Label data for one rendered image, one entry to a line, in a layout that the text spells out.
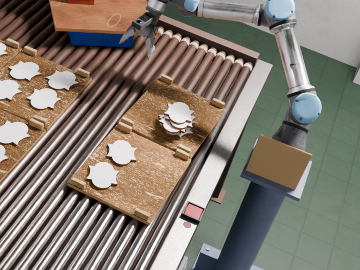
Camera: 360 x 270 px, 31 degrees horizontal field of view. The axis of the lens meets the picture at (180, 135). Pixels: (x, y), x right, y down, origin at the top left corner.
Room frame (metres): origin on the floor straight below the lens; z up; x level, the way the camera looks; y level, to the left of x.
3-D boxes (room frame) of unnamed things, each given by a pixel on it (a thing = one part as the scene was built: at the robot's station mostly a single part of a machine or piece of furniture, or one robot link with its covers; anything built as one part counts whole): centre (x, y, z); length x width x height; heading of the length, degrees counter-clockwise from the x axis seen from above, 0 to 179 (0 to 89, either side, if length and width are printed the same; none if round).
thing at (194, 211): (1.75, -0.13, 0.92); 0.06 x 0.06 x 0.01; 81
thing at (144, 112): (2.27, 0.05, 0.93); 0.41 x 0.35 x 0.02; 166
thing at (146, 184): (1.86, 0.14, 0.93); 0.41 x 0.35 x 0.02; 168
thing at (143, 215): (1.64, 0.05, 0.95); 0.06 x 0.02 x 0.03; 78
